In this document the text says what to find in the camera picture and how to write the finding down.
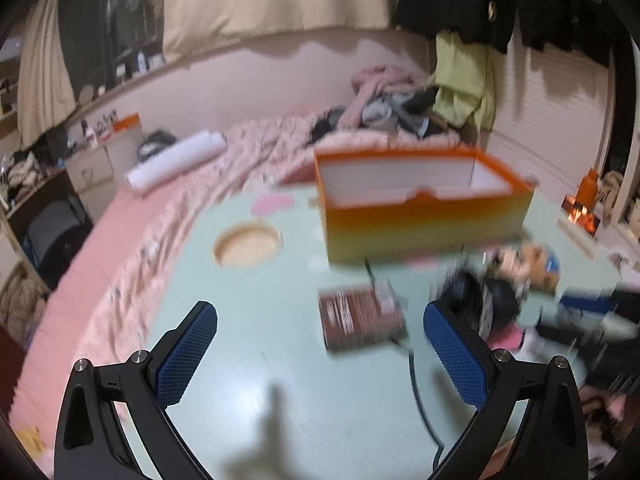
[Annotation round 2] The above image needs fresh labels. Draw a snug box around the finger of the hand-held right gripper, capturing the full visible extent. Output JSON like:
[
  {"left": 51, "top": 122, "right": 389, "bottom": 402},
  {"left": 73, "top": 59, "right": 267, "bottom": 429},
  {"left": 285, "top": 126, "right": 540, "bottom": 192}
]
[
  {"left": 536, "top": 321, "right": 640, "bottom": 356},
  {"left": 559, "top": 287, "right": 640, "bottom": 322}
]

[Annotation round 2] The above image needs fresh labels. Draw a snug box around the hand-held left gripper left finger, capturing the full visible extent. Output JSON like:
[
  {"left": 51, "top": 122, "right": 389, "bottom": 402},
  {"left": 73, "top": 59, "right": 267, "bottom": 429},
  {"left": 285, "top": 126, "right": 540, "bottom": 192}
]
[{"left": 52, "top": 301, "right": 219, "bottom": 480}]

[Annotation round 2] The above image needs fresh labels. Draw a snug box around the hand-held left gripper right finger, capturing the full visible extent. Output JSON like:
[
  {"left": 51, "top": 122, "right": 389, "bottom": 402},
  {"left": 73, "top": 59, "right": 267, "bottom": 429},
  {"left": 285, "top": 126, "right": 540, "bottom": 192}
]
[{"left": 423, "top": 301, "right": 590, "bottom": 480}]

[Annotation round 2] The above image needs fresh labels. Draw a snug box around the doll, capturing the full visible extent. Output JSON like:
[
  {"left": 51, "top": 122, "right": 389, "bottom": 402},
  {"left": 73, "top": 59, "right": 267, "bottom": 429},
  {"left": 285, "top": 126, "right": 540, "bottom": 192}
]
[{"left": 439, "top": 244, "right": 562, "bottom": 337}]

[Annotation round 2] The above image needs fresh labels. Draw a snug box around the brown printed carton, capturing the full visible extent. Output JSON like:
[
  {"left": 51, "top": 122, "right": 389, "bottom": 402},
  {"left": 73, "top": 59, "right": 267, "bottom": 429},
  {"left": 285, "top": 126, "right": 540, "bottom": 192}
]
[{"left": 318, "top": 280, "right": 406, "bottom": 351}]

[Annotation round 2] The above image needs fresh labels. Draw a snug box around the orange cardboard box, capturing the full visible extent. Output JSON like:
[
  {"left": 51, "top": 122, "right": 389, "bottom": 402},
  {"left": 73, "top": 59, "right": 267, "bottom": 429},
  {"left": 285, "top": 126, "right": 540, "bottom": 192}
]
[{"left": 314, "top": 147, "right": 537, "bottom": 263}]

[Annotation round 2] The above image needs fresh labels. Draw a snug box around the shiny patterned tin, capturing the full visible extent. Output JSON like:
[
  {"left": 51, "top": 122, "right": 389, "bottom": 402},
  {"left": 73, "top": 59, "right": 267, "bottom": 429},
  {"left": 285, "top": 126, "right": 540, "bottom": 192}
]
[{"left": 562, "top": 195, "right": 601, "bottom": 236}]

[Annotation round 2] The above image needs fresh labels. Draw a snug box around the beige cloth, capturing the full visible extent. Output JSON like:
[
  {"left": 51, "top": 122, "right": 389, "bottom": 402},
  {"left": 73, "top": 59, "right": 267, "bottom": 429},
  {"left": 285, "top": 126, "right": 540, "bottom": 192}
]
[{"left": 600, "top": 170, "right": 623, "bottom": 221}]

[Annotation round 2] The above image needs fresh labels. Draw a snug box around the orange bottle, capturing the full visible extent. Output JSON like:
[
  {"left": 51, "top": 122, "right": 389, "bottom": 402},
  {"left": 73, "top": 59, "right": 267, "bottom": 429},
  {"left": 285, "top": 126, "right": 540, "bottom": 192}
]
[{"left": 576, "top": 167, "right": 601, "bottom": 211}]

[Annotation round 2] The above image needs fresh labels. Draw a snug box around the pink floral blanket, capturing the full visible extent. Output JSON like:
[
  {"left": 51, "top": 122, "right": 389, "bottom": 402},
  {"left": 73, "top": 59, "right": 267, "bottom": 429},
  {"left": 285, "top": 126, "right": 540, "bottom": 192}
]
[{"left": 30, "top": 110, "right": 396, "bottom": 361}]

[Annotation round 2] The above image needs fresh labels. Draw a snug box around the pink bed sheet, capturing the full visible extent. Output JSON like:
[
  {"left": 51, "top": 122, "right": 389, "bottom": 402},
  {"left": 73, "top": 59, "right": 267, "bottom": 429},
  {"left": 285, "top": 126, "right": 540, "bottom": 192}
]
[{"left": 10, "top": 190, "right": 191, "bottom": 476}]

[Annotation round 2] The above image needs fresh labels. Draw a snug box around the dark chair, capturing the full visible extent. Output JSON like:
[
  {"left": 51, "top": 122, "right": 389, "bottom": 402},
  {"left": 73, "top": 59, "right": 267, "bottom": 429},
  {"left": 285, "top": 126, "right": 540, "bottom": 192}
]
[{"left": 25, "top": 195, "right": 92, "bottom": 291}]

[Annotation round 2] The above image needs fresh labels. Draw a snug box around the white louvred door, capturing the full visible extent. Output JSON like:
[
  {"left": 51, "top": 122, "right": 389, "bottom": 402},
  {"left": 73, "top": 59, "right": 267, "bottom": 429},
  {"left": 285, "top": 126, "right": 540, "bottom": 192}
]
[{"left": 510, "top": 45, "right": 616, "bottom": 206}]

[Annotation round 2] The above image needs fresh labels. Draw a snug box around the white paper roll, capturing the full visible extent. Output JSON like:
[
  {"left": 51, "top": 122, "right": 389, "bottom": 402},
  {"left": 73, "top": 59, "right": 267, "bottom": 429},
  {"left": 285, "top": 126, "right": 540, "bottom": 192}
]
[{"left": 125, "top": 130, "right": 225, "bottom": 193}]

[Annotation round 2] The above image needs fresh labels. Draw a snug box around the white bedside cabinet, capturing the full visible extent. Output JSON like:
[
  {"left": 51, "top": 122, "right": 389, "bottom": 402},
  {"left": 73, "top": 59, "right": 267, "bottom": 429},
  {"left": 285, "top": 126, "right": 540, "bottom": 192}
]
[{"left": 65, "top": 125, "right": 143, "bottom": 206}]

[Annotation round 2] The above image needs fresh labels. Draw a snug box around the black bag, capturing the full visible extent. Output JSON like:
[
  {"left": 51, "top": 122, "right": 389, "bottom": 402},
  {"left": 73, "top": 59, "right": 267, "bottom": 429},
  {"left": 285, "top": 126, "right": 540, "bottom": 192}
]
[{"left": 136, "top": 130, "right": 178, "bottom": 163}]

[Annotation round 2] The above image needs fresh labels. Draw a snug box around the light green hanging garment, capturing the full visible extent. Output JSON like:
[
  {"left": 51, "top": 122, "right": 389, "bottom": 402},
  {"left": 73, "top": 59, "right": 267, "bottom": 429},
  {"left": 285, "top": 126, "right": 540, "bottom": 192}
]
[{"left": 431, "top": 30, "right": 497, "bottom": 133}]

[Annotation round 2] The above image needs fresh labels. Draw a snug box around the pile of grey black clothes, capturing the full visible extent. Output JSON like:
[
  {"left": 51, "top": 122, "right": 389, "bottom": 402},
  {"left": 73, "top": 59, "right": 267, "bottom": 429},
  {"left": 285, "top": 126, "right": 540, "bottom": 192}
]
[{"left": 310, "top": 87, "right": 451, "bottom": 141}]

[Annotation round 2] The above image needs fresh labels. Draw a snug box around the black hanging jacket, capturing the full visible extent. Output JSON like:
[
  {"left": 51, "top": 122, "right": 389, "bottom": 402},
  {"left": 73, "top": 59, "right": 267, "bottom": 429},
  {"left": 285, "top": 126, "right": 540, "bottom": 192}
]
[
  {"left": 392, "top": 0, "right": 516, "bottom": 56},
  {"left": 512, "top": 0, "right": 621, "bottom": 68}
]

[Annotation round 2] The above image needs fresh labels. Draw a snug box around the narrow beige curtain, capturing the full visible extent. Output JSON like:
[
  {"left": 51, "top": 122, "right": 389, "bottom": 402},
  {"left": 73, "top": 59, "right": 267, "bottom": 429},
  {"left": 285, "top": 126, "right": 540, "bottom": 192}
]
[{"left": 17, "top": 0, "right": 76, "bottom": 151}]

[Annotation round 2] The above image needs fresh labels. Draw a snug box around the dark window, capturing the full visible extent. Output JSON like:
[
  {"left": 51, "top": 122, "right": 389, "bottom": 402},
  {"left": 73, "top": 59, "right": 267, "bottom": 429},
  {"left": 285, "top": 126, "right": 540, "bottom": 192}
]
[{"left": 60, "top": 0, "right": 168, "bottom": 103}]

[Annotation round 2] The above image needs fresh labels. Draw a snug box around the wide beige curtain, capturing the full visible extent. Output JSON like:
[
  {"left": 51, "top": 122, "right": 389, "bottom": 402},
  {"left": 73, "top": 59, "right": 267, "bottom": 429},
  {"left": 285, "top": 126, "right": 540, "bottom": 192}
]
[{"left": 162, "top": 0, "right": 408, "bottom": 63}]

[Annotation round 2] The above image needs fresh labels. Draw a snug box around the black cable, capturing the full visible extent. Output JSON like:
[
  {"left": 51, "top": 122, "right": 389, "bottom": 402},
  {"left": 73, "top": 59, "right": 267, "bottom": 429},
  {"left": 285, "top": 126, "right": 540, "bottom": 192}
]
[{"left": 365, "top": 257, "right": 446, "bottom": 476}]

